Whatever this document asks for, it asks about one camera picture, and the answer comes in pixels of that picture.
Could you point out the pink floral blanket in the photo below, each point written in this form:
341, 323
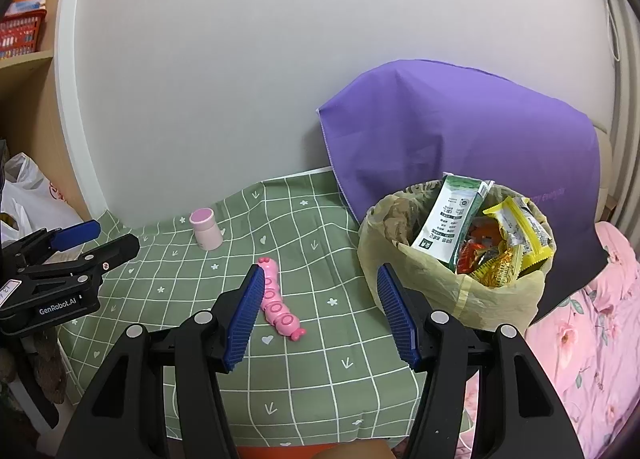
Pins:
590, 349

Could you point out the person's left hand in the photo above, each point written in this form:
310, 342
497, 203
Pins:
50, 359

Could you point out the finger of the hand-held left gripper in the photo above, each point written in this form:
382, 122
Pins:
115, 251
75, 234

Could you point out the green and white packet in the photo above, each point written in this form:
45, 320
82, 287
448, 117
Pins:
450, 224

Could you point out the purple fabric bag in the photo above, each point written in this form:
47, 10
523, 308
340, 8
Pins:
450, 129

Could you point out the white plastic bag red print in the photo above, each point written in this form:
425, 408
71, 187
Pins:
30, 199

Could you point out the wooden shelf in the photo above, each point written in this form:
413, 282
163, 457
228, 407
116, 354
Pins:
30, 104

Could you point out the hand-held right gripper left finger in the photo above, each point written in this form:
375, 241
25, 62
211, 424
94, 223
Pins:
245, 319

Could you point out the green checked tablecloth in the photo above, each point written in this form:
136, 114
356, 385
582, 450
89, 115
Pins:
310, 379

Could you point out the small pink bottle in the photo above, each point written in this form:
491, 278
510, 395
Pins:
207, 234

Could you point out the grey pleated curtain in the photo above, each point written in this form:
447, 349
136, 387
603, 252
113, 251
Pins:
630, 139

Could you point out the person's right hand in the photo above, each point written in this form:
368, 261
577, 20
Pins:
355, 451

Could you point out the red plastic basket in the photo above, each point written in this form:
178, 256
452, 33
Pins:
20, 36

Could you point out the bin with yellow liner bag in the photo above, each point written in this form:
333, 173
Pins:
400, 259

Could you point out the yellow snack packet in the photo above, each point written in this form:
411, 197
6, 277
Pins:
525, 239

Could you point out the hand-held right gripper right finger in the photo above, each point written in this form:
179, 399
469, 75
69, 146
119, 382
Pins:
397, 314

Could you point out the yellow orange crinkled wrapper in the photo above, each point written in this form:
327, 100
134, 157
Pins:
495, 271

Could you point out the red crinkled wrapper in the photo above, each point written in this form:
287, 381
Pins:
467, 254

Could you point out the beige padded headboard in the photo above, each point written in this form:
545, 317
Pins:
606, 164

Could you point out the pink caterpillar toy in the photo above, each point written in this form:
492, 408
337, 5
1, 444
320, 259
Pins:
280, 309

